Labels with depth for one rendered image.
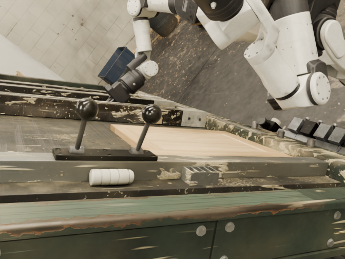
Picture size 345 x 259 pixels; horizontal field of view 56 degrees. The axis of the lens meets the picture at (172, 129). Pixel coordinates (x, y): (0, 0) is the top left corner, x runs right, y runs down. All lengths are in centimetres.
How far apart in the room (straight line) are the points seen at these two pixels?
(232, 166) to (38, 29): 550
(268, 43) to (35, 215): 55
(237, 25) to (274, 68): 13
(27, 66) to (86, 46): 175
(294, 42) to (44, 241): 69
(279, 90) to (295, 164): 23
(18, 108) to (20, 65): 346
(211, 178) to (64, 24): 557
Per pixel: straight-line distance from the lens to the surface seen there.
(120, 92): 141
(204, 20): 111
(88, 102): 56
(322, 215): 62
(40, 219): 38
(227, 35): 71
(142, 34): 145
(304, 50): 86
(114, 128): 109
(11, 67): 469
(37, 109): 124
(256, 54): 74
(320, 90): 83
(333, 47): 128
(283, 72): 77
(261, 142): 120
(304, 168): 95
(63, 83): 248
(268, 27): 72
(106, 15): 626
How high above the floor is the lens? 170
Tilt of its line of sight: 29 degrees down
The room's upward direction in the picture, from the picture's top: 52 degrees counter-clockwise
